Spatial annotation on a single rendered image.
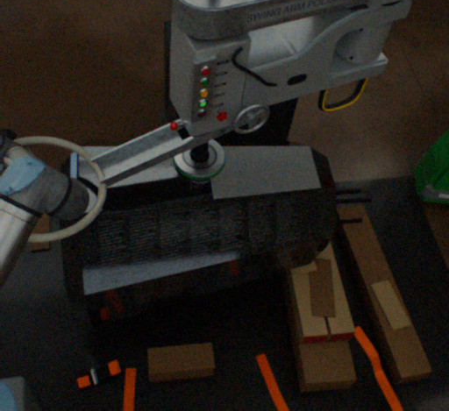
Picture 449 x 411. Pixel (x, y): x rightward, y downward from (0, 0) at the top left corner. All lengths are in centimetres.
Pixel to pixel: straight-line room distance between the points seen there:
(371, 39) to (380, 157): 158
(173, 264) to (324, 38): 106
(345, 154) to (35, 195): 252
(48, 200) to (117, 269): 91
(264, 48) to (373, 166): 176
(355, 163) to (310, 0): 190
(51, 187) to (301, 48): 104
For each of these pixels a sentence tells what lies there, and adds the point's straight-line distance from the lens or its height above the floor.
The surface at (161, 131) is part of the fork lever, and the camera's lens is 240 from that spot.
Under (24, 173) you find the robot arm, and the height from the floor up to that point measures 159.
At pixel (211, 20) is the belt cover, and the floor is 165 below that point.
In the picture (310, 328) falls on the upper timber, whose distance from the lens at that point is 287.
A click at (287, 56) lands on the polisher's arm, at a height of 140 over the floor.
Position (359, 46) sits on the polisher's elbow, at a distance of 239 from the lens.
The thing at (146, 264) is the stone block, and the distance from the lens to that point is 247.
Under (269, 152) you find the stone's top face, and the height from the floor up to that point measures 82.
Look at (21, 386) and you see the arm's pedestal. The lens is 213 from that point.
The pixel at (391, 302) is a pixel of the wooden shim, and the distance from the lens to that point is 316.
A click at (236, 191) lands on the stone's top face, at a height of 82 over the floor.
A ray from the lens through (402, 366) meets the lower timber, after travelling 306.
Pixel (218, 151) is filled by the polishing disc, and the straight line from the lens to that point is 255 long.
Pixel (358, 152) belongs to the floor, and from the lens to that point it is 383.
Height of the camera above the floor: 283
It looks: 54 degrees down
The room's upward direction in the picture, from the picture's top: 9 degrees clockwise
